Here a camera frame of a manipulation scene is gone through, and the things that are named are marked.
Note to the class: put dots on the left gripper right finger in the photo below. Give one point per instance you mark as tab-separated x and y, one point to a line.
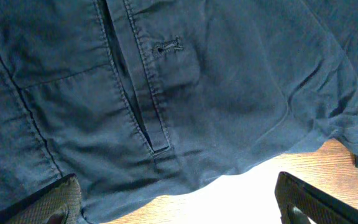
300	202

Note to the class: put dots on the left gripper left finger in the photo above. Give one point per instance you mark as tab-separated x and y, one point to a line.
59	202

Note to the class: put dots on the dark navy blue shorts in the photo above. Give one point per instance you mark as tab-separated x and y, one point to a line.
142	98

